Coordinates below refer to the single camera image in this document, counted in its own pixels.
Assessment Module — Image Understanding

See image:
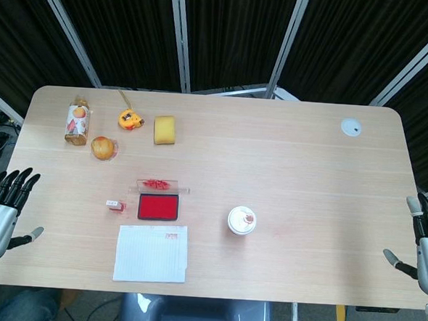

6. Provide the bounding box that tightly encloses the red ink pad case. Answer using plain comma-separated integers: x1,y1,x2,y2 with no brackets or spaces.
127,176,192,224

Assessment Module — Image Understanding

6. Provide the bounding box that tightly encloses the white cable grommet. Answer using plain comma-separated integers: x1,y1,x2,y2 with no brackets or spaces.
339,118,363,138

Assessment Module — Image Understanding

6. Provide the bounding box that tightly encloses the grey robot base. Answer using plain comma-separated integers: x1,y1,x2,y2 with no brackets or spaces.
116,291,274,321

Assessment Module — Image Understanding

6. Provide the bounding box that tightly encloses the yellow tape measure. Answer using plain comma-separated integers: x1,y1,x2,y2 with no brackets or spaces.
114,90,148,131

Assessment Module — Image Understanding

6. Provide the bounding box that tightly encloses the black table control box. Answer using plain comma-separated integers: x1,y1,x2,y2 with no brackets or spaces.
355,305,400,314

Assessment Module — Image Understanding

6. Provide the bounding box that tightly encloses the small red stamp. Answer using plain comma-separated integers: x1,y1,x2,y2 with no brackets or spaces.
104,198,125,215

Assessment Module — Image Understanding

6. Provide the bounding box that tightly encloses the peach label juice bottle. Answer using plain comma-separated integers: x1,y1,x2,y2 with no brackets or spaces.
62,93,94,148

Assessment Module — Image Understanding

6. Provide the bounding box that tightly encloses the yellow sponge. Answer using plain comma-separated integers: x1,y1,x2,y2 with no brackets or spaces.
152,114,178,147

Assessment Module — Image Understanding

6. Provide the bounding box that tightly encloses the white lined paper sheet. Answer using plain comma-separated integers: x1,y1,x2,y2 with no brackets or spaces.
112,220,191,286

